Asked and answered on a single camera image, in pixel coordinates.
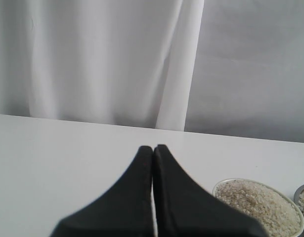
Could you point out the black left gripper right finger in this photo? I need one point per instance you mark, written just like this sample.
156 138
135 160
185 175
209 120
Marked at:
185 209

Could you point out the small white ceramic bowl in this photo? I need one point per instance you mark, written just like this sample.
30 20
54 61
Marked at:
301 222

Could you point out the white backdrop curtain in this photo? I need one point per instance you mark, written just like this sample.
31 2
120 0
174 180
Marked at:
227 67

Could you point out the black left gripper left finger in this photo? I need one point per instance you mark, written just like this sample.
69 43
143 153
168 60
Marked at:
125 210

